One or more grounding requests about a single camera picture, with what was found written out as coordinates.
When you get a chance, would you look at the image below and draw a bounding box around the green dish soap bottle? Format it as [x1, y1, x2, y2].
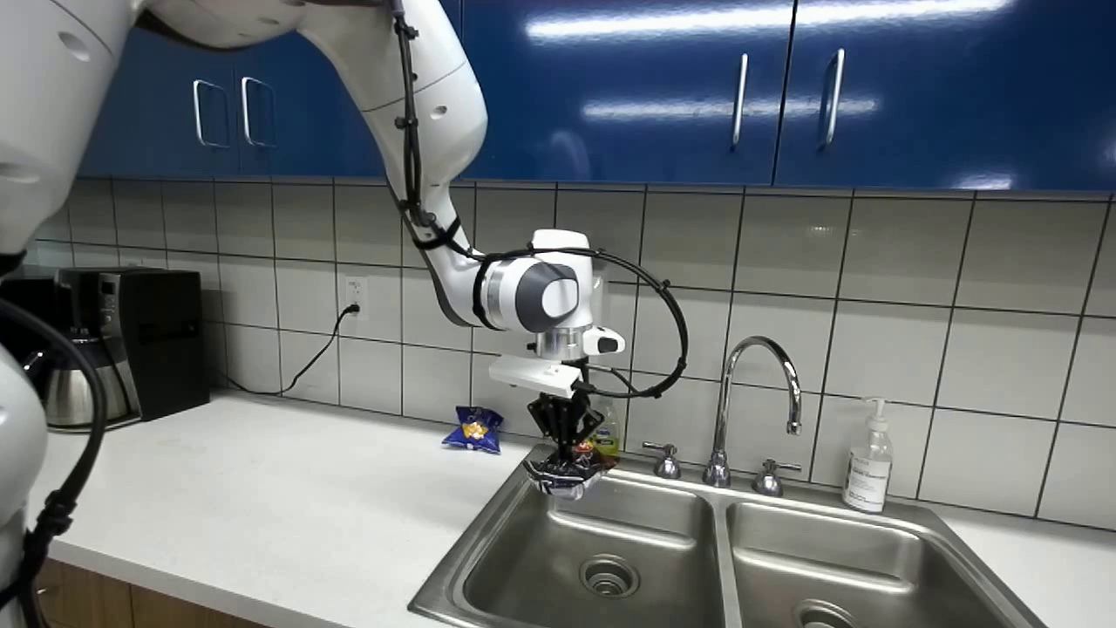
[591, 426, 627, 467]

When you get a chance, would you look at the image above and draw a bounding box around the thin black power cord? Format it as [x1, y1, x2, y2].
[278, 304, 362, 396]

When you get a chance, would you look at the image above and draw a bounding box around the chrome faucet knob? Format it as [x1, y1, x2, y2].
[650, 444, 687, 480]
[749, 456, 789, 499]

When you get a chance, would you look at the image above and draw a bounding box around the stainless steel double sink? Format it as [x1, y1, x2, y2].
[409, 463, 1051, 628]

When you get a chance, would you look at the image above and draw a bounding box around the wooden base cabinet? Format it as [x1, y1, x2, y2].
[31, 553, 272, 628]

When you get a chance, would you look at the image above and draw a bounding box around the steel kettle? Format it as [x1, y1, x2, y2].
[22, 333, 131, 431]

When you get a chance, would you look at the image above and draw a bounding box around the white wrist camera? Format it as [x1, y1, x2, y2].
[485, 353, 591, 403]

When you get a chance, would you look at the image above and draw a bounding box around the thick black robot hose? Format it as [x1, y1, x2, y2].
[0, 297, 113, 628]

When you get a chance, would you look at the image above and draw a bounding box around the blue chip packet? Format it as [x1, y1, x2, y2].
[441, 403, 508, 456]

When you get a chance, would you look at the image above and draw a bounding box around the white wall outlet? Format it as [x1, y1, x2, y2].
[334, 271, 369, 325]

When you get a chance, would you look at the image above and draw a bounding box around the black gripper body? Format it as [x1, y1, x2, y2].
[525, 389, 606, 450]

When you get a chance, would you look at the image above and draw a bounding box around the silver cabinet handle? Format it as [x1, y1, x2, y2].
[238, 74, 270, 150]
[187, 78, 221, 150]
[820, 45, 851, 150]
[728, 50, 752, 154]

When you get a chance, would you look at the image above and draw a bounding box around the chrome gooseneck faucet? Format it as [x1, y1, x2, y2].
[701, 333, 808, 487]

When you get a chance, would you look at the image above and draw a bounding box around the black countertop appliance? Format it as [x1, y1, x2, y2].
[57, 265, 213, 426]

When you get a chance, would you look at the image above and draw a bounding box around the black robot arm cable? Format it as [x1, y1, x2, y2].
[386, 0, 689, 403]

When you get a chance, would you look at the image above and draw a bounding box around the clear pump soap bottle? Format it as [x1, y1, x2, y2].
[842, 396, 897, 515]

